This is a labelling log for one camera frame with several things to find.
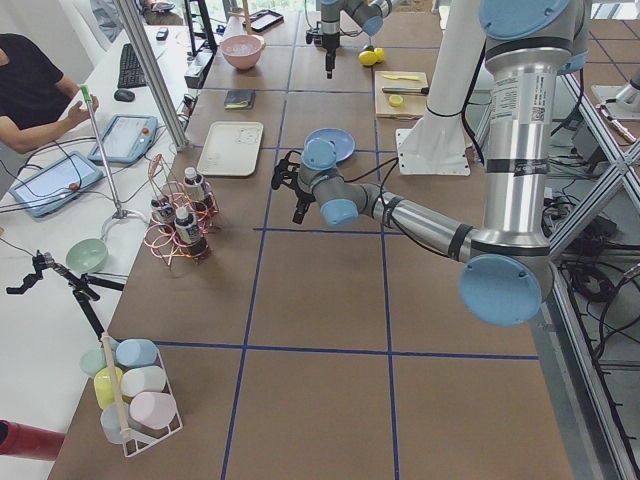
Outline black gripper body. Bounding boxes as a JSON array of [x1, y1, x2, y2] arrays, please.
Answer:
[[305, 20, 341, 54], [271, 152, 315, 205]]

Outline blue plastic plate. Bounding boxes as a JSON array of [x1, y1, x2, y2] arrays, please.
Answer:
[[304, 128, 356, 163]]

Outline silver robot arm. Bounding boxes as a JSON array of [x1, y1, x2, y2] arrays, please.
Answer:
[[271, 1, 591, 326], [306, 0, 400, 79]]

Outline large yellow lemon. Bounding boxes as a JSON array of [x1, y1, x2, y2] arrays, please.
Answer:
[[358, 50, 379, 67]]

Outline small yellow lemon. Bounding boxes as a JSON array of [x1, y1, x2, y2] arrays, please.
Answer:
[[373, 47, 385, 63]]

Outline cream bear serving tray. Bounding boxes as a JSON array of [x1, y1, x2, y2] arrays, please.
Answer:
[[196, 121, 264, 177]]

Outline wooden cutting board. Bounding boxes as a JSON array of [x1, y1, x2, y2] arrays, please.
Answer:
[[374, 71, 429, 119]]

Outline lemon half slice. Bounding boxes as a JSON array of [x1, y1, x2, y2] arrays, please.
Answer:
[[388, 94, 404, 108]]

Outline yellow plastic knife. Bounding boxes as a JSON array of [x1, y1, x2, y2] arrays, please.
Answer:
[[381, 74, 421, 81]]

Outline pink bowl of ice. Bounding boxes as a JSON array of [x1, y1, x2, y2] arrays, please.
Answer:
[[220, 35, 265, 70]]

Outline grey folded cloth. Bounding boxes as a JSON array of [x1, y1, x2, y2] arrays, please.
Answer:
[[224, 89, 256, 110]]

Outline dark tea bottle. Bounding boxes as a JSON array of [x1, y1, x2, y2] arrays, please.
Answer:
[[150, 196, 176, 234], [184, 167, 209, 212], [175, 206, 210, 259]]

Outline blue teach pendant far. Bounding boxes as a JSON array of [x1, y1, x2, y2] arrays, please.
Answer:
[[101, 114, 158, 165]]

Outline blue teach pendant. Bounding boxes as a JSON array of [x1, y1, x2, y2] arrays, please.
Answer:
[[9, 151, 104, 218], [101, 114, 158, 165]]

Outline black computer mouse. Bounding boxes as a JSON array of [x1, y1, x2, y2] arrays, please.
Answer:
[[113, 88, 136, 103]]

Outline black keyboard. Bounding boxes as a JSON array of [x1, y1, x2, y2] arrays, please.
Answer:
[[117, 43, 146, 89]]

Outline mint green bowl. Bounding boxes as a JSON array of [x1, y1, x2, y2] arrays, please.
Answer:
[[65, 238, 109, 274]]

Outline blue pastel cup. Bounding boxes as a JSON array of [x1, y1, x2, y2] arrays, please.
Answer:
[[116, 339, 158, 368]]

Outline white pastel cup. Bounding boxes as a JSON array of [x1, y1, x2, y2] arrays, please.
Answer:
[[121, 365, 167, 397]]

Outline blue teach pendant near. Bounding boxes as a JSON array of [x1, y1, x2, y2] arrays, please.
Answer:
[[9, 151, 104, 218]]

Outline pink pastel cup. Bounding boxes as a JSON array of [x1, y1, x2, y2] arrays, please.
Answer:
[[129, 392, 177, 430]]

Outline yellow pastel cup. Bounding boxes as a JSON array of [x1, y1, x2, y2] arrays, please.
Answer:
[[93, 367, 115, 410]]

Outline seated person black shirt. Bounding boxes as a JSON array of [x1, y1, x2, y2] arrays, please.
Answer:
[[1, 33, 89, 154]]

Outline red cylinder bottle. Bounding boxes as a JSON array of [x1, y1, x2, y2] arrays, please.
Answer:
[[1, 420, 65, 461]]

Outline steel knife handle tube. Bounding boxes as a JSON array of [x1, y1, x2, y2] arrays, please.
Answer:
[[382, 87, 430, 96]]

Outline copper wire bottle rack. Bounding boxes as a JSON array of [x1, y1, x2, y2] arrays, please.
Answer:
[[144, 154, 219, 267]]

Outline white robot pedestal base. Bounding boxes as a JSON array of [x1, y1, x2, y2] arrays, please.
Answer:
[[397, 1, 486, 176]]

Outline aluminium frame post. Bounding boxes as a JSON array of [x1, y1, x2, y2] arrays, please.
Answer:
[[114, 0, 189, 152]]

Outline black camera tripod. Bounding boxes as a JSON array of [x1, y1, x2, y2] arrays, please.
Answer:
[[5, 250, 126, 346]]

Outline white wire cup rack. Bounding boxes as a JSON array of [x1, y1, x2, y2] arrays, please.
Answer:
[[93, 333, 183, 458]]

